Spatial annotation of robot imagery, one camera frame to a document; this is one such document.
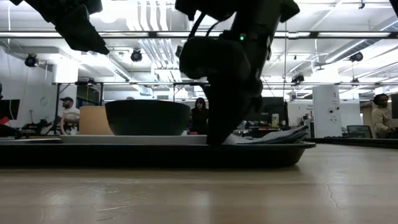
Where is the black computer monitor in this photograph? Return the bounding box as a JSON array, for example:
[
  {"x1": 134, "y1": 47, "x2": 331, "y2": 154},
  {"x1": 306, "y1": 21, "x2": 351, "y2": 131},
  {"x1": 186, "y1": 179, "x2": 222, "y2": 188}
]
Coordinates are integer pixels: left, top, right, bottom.
[{"x1": 261, "y1": 96, "x2": 285, "y2": 124}]

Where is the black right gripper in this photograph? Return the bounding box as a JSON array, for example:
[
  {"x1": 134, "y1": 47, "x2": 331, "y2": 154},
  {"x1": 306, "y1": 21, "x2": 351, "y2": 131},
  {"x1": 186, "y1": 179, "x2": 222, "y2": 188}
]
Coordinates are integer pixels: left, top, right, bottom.
[{"x1": 178, "y1": 30, "x2": 272, "y2": 146}]

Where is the person in light top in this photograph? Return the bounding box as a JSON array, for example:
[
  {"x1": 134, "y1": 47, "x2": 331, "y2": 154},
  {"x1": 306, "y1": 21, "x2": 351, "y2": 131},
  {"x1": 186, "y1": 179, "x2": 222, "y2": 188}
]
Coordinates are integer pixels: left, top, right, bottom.
[{"x1": 371, "y1": 93, "x2": 398, "y2": 139}]

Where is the black background workstation frame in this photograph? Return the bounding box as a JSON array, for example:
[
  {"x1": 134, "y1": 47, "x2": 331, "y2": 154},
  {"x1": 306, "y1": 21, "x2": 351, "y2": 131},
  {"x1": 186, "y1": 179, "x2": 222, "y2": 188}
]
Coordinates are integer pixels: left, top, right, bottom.
[{"x1": 51, "y1": 80, "x2": 210, "y2": 135}]

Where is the white round plate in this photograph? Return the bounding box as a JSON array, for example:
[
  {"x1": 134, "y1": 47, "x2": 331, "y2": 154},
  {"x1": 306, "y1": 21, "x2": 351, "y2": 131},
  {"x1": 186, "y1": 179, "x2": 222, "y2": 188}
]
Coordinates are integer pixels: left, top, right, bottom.
[{"x1": 60, "y1": 134, "x2": 208, "y2": 146}]

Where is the black aluminium rig frame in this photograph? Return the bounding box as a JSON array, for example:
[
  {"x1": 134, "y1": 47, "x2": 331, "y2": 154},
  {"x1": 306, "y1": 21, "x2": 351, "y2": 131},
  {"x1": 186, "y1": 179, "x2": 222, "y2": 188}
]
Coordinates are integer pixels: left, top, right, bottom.
[{"x1": 0, "y1": 30, "x2": 398, "y2": 39}]

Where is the black wall screen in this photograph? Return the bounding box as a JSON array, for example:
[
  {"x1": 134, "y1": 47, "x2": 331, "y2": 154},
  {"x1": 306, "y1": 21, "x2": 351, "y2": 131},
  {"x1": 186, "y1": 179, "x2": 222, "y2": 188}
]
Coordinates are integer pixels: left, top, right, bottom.
[{"x1": 0, "y1": 98, "x2": 21, "y2": 121}]

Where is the cream mug with orange inside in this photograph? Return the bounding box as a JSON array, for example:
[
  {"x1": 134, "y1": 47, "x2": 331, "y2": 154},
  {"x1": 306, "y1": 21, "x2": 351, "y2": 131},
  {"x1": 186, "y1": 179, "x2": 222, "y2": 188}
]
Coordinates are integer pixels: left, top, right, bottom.
[{"x1": 60, "y1": 105, "x2": 114, "y2": 136}]

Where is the grey cloth napkin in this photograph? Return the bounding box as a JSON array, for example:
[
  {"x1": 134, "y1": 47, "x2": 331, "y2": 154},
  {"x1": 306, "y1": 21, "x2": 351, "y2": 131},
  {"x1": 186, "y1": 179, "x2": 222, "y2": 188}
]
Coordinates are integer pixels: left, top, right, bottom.
[{"x1": 223, "y1": 124, "x2": 310, "y2": 145}]

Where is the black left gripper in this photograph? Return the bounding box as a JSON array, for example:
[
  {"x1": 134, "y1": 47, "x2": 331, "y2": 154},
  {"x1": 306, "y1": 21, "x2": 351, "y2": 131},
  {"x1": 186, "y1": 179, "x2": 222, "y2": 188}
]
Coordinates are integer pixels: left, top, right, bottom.
[{"x1": 9, "y1": 0, "x2": 110, "y2": 56}]

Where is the white pillar cabinet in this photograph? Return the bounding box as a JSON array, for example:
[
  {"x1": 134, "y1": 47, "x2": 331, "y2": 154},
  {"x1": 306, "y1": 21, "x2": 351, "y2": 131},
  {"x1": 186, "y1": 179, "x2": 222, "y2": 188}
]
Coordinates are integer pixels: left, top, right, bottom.
[{"x1": 312, "y1": 85, "x2": 343, "y2": 138}]

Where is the person with dark cap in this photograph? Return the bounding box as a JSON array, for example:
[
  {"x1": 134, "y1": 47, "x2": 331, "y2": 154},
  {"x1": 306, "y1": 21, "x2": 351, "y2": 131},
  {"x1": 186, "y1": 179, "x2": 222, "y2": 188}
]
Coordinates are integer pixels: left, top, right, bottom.
[{"x1": 60, "y1": 96, "x2": 81, "y2": 135}]

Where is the black plastic serving tray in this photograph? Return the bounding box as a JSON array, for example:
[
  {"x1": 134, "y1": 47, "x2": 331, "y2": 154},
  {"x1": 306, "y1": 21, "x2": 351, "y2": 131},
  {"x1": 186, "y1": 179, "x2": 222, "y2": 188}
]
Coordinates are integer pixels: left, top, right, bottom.
[{"x1": 0, "y1": 141, "x2": 317, "y2": 168}]

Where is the black background table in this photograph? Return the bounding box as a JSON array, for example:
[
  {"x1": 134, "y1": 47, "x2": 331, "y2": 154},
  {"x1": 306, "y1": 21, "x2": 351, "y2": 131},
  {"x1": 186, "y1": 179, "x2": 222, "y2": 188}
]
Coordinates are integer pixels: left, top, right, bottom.
[{"x1": 310, "y1": 136, "x2": 398, "y2": 149}]

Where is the black round bowl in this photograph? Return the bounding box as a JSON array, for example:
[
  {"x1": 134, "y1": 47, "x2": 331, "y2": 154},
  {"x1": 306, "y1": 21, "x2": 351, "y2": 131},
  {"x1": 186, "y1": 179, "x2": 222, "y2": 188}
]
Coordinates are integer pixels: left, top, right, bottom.
[{"x1": 104, "y1": 99, "x2": 192, "y2": 136}]

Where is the seated person in dark top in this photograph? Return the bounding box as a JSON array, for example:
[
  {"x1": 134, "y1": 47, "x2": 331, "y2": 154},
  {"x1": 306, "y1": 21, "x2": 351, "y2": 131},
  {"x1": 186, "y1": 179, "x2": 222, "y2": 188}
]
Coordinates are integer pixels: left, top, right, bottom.
[{"x1": 189, "y1": 96, "x2": 210, "y2": 136}]

